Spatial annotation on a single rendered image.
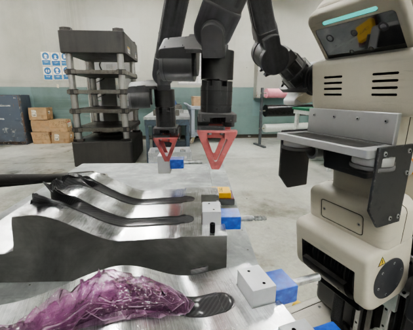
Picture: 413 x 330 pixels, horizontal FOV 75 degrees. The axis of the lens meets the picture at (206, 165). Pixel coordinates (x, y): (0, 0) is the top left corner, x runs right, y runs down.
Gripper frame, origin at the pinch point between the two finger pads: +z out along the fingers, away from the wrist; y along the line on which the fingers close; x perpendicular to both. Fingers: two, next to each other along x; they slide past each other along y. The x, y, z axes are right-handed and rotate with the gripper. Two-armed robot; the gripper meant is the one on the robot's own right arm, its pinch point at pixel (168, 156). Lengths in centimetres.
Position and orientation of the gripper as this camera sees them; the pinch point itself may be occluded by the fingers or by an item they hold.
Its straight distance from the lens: 82.0
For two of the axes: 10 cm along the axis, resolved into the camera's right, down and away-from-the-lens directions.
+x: 10.0, -0.2, 0.3
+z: 0.1, 9.7, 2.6
